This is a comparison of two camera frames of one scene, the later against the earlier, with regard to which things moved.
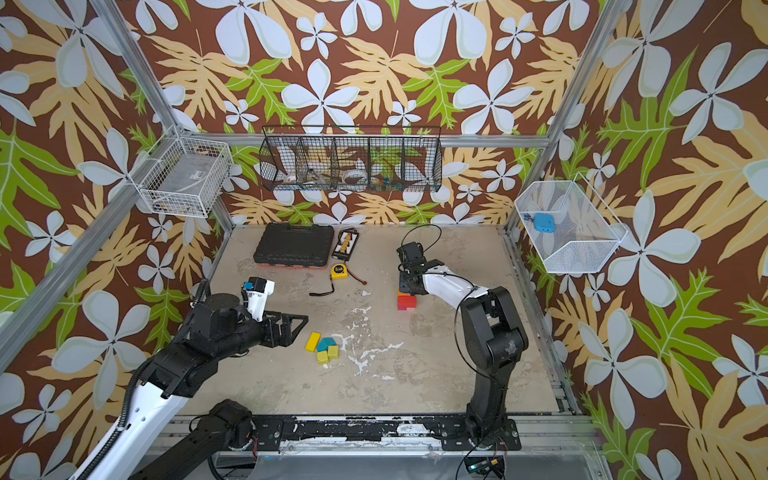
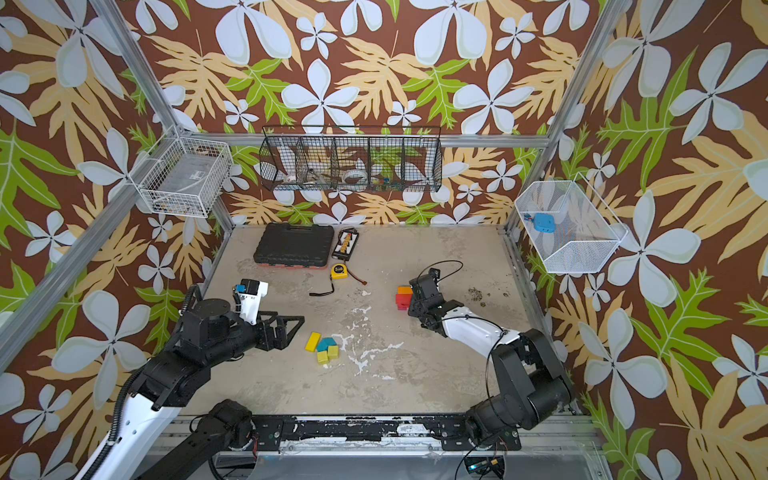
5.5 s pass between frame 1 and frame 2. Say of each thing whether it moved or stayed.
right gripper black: moved
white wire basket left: stayed
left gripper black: stayed
